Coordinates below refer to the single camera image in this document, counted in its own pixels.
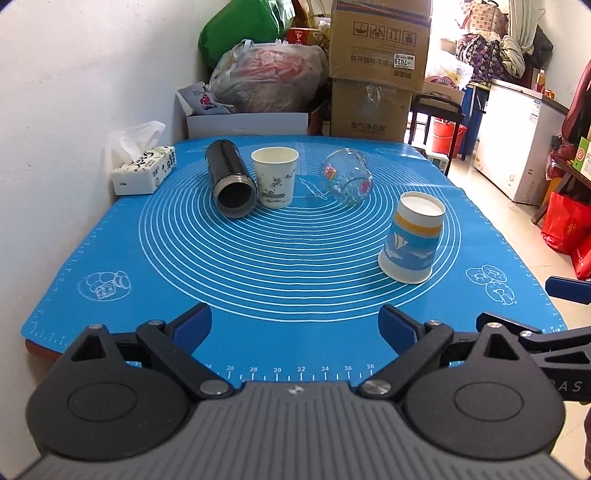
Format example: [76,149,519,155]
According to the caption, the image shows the red plastic bucket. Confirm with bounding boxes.
[432,117,468,158]

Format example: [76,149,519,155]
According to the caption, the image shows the large taped cardboard box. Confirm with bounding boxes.
[329,0,432,91]

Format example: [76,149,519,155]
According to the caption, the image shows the small printed white bag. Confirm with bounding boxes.
[178,82,234,116]

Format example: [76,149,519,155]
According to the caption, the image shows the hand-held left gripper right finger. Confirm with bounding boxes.
[358,305,543,400]

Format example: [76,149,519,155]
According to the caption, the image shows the red gift bag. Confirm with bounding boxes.
[570,235,591,280]
[540,191,591,254]

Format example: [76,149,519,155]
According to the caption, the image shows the black chair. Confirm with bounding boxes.
[405,93,464,160]

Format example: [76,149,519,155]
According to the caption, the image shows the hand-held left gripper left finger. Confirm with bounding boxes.
[48,303,234,400]

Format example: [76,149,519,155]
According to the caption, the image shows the white tissue box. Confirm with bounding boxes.
[107,121,177,196]

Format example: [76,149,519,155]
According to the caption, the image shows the green plastic bag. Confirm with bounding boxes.
[198,0,296,70]

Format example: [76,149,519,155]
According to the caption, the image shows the purple patterned bag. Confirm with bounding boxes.
[455,33,507,84]

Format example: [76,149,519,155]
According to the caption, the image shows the grey green cloth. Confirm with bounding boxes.
[500,34,527,79]

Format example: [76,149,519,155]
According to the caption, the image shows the clear glass cup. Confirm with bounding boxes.
[320,148,374,207]

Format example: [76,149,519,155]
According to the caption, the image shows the white floral paper cup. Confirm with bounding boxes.
[250,147,300,209]

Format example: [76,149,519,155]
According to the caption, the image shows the dark wooden side table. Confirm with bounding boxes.
[531,154,591,227]

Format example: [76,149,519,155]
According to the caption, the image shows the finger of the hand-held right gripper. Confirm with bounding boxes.
[475,312,591,368]
[546,275,591,306]

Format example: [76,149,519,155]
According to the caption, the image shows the plain cardboard box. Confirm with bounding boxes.
[330,78,413,143]

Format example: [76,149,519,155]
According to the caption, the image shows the black thermos cup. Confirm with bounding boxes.
[205,140,257,217]

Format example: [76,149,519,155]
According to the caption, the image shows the pink box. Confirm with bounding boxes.
[424,76,465,105]

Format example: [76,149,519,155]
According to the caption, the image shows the dark red hanging garment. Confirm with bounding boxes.
[561,60,591,148]

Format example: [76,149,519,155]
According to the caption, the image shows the clear plastic bag red contents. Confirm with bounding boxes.
[209,39,329,114]

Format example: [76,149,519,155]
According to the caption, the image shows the green carton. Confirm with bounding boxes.
[573,137,591,179]

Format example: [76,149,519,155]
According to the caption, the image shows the blue sailboat paper cup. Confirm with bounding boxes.
[378,191,446,284]

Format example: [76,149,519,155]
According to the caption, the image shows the white chest freezer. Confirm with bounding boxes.
[472,78,570,204]

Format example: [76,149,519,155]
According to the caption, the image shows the white flat box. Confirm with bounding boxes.
[175,90,309,139]

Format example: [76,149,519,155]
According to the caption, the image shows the blue silicone baking mat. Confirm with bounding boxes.
[21,135,568,389]

